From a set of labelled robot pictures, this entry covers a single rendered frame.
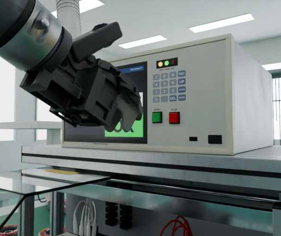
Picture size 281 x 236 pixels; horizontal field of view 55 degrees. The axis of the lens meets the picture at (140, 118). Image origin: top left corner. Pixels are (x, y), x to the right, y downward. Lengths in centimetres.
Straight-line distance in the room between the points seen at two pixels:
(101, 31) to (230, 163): 28
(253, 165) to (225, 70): 16
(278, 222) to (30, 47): 38
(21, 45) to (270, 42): 691
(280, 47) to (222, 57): 656
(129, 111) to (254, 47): 679
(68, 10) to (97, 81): 169
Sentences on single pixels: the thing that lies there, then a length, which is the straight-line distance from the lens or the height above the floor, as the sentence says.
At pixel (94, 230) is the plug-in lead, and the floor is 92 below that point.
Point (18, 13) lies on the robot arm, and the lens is 31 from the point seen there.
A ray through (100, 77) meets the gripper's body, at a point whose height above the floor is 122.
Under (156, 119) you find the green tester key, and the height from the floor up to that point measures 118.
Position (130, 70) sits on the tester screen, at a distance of 59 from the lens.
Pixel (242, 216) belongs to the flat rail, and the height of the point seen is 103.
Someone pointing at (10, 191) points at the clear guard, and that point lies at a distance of 47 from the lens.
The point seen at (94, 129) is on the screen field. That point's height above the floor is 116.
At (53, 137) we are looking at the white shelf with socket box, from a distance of 167.
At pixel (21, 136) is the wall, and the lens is 580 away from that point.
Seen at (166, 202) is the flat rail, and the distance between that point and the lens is 50.
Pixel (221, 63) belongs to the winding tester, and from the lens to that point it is 50.
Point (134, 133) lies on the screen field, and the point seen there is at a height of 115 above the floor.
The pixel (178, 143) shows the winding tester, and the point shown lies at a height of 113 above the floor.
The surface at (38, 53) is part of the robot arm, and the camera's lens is 32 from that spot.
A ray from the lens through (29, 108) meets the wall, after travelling 591.
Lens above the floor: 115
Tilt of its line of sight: 3 degrees up
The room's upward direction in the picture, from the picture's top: straight up
